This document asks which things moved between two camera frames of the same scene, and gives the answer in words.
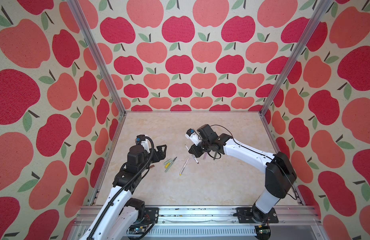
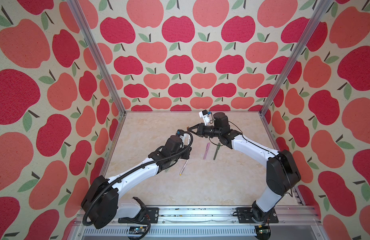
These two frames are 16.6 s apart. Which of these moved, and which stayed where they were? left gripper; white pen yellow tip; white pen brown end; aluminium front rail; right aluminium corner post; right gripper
Moved: left gripper; right gripper; white pen brown end
Stayed: aluminium front rail; white pen yellow tip; right aluminium corner post
